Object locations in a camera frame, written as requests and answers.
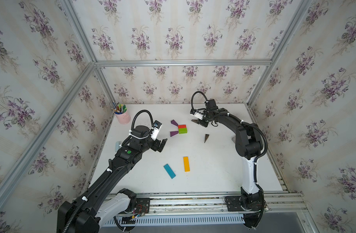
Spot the green rectangular block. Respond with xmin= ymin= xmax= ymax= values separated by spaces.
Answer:
xmin=179 ymin=128 xmax=188 ymax=134

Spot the yellow long block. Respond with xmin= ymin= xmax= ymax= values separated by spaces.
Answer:
xmin=183 ymin=156 xmax=190 ymax=172

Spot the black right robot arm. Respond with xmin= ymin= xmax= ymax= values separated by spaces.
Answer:
xmin=190 ymin=91 xmax=268 ymax=211

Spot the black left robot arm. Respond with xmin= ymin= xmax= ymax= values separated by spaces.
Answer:
xmin=57 ymin=110 xmax=167 ymax=233

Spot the teal long block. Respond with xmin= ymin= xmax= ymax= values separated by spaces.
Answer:
xmin=163 ymin=164 xmax=176 ymax=179

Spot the pink pen cup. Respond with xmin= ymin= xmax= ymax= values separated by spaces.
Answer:
xmin=115 ymin=112 xmax=131 ymax=125

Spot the coloured pens bunch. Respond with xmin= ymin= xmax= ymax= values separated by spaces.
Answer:
xmin=113 ymin=102 xmax=127 ymax=115

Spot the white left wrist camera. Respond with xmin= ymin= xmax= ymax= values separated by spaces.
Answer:
xmin=150 ymin=120 xmax=162 ymax=141

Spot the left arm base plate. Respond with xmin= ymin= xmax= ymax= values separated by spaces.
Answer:
xmin=120 ymin=198 xmax=151 ymax=216

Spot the aluminium mounting rail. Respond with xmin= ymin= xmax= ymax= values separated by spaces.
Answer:
xmin=102 ymin=192 xmax=318 ymax=233

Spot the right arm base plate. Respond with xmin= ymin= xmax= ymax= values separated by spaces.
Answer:
xmin=225 ymin=194 xmax=264 ymax=212

